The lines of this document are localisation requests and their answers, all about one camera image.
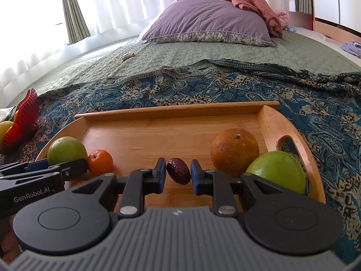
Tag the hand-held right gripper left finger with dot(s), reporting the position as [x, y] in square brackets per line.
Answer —
[160, 175]

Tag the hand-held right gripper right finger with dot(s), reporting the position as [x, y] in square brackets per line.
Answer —
[195, 177]

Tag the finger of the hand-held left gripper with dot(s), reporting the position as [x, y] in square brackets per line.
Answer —
[25, 166]
[72, 168]

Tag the dark brown date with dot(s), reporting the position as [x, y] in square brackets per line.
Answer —
[178, 171]

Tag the green apple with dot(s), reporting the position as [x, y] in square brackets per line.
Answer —
[66, 149]
[277, 172]

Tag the small tangerine with stem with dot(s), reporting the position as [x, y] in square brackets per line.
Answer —
[100, 162]

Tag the wooden serving tray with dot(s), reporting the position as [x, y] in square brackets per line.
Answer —
[169, 135]

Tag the large dull orange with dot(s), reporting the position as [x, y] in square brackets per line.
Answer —
[234, 151]

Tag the person's left hand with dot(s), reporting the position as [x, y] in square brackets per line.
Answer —
[10, 242]

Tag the yellow lemon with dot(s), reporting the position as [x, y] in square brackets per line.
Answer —
[5, 131]

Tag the red ribbed glass bowl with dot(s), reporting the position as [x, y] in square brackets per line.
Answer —
[25, 113]

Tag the green quilted bedspread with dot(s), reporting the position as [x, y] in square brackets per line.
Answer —
[197, 53]

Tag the blue paisley blanket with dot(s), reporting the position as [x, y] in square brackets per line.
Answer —
[324, 113]

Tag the purple pillow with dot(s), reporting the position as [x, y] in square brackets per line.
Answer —
[206, 19]

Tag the small light blue box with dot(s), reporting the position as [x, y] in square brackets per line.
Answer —
[292, 28]

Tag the wooden headboard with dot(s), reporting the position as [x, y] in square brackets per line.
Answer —
[324, 29]

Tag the light blue cloth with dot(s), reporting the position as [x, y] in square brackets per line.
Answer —
[352, 48]

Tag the white wardrobe door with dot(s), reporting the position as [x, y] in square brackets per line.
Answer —
[335, 0]

